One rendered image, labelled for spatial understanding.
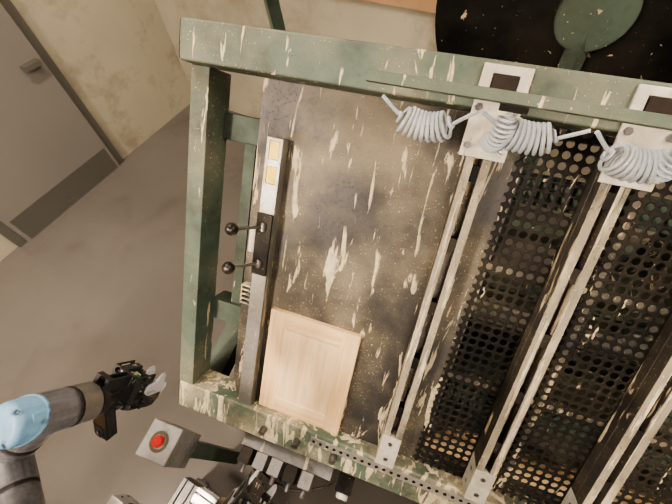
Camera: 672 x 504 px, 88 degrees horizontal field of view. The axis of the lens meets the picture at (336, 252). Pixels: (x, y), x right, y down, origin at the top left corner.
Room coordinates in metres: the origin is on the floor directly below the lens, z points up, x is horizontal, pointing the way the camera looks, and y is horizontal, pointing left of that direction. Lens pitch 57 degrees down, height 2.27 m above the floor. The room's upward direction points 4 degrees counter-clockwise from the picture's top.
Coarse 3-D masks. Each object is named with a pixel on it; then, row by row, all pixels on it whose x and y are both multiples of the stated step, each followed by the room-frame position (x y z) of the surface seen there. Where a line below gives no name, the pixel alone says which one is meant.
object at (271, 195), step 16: (272, 160) 0.77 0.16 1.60; (272, 192) 0.72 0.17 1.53; (272, 208) 0.69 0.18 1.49; (272, 240) 0.63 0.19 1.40; (272, 256) 0.61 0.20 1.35; (256, 288) 0.54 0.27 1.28; (256, 304) 0.50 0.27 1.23; (256, 320) 0.46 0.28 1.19; (256, 336) 0.42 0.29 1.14; (256, 352) 0.39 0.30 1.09; (256, 368) 0.35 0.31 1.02; (240, 384) 0.31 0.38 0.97; (256, 384) 0.31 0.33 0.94; (240, 400) 0.27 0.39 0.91
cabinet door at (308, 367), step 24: (288, 312) 0.48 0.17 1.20; (288, 336) 0.42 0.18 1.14; (312, 336) 0.40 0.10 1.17; (336, 336) 0.39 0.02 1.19; (360, 336) 0.38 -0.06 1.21; (288, 360) 0.36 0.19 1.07; (312, 360) 0.34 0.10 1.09; (336, 360) 0.33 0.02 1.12; (264, 384) 0.31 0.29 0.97; (288, 384) 0.29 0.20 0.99; (312, 384) 0.28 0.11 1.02; (336, 384) 0.27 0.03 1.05; (288, 408) 0.23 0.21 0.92; (312, 408) 0.22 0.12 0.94; (336, 408) 0.21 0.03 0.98; (336, 432) 0.14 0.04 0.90
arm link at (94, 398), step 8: (80, 384) 0.18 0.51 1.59; (88, 384) 0.18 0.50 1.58; (96, 384) 0.19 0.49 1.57; (88, 392) 0.17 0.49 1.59; (96, 392) 0.17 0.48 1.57; (88, 400) 0.15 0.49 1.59; (96, 400) 0.15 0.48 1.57; (88, 408) 0.14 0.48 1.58; (96, 408) 0.14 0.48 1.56; (88, 416) 0.13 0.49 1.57; (96, 416) 0.13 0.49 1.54
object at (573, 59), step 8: (264, 0) 1.38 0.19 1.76; (272, 0) 1.36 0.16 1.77; (272, 8) 1.36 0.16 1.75; (280, 8) 1.37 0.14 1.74; (272, 16) 1.36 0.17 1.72; (280, 16) 1.38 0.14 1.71; (272, 24) 1.37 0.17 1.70; (280, 24) 1.38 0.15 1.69; (584, 40) 0.93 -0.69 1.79; (576, 48) 0.93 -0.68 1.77; (584, 48) 0.93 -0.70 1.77; (568, 56) 0.94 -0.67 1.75; (576, 56) 0.92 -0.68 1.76; (584, 56) 0.93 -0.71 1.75; (560, 64) 0.94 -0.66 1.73; (568, 64) 0.92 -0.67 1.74; (576, 64) 0.92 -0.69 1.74
